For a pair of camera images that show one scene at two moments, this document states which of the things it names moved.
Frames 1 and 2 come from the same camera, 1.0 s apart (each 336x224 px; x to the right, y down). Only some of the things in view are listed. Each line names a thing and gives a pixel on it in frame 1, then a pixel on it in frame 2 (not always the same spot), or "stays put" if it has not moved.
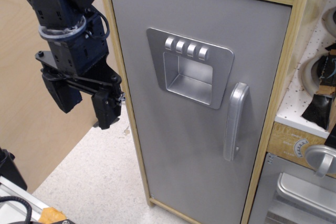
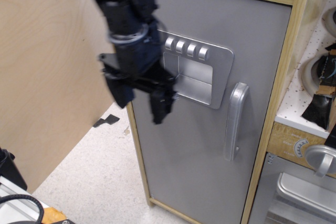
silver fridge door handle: [239, 92] stays put
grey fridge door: [209, 72] stays put
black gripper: [77, 59] → [138, 60]
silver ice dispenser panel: [195, 70] stays put
